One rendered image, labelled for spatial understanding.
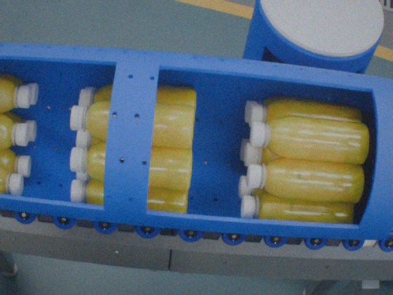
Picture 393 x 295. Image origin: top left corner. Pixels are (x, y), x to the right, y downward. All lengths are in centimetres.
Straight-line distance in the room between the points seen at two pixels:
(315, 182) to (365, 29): 44
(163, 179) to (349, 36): 53
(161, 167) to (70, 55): 23
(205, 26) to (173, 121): 163
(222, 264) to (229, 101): 30
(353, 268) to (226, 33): 150
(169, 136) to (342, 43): 48
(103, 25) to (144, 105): 167
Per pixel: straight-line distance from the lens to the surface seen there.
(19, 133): 118
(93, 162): 109
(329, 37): 139
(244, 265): 130
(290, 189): 110
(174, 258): 129
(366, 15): 146
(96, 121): 107
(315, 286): 208
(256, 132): 109
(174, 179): 108
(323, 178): 111
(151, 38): 262
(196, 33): 265
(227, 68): 107
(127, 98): 101
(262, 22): 142
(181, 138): 106
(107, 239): 125
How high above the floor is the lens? 209
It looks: 61 degrees down
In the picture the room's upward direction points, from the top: 10 degrees clockwise
